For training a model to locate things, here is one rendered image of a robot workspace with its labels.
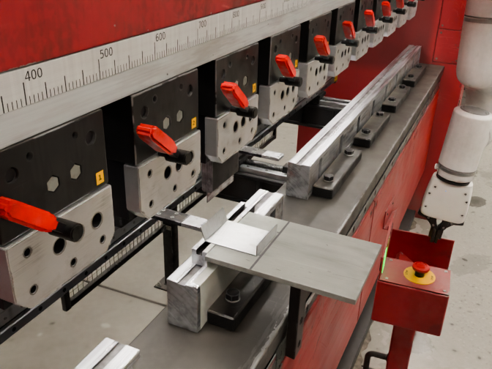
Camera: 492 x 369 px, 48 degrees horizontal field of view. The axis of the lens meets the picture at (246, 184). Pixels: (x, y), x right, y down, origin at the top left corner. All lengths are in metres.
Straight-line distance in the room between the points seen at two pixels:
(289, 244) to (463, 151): 0.48
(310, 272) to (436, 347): 1.54
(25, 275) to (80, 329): 1.86
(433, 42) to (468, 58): 1.76
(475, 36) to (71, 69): 0.88
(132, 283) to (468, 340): 1.46
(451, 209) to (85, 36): 0.99
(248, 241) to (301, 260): 0.10
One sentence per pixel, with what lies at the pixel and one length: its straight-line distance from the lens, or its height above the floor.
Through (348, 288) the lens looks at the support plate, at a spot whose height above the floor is 1.00.
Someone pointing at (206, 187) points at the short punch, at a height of 1.11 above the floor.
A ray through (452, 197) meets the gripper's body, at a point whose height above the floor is 0.96.
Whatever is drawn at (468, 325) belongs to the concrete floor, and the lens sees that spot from 2.59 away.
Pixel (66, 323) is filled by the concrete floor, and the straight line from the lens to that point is 2.46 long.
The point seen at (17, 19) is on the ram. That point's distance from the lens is 0.51.
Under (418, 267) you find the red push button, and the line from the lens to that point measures 1.35.
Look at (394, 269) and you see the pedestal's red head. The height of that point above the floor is 0.78.
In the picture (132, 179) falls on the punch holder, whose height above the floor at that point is 1.24.
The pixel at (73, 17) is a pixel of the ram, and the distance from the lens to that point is 0.56.
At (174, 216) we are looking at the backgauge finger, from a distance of 1.07.
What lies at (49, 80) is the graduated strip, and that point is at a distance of 0.54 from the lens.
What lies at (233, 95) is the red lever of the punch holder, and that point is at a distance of 0.78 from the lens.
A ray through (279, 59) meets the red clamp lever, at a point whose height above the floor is 1.31.
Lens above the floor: 1.52
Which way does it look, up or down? 26 degrees down
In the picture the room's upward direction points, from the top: 2 degrees clockwise
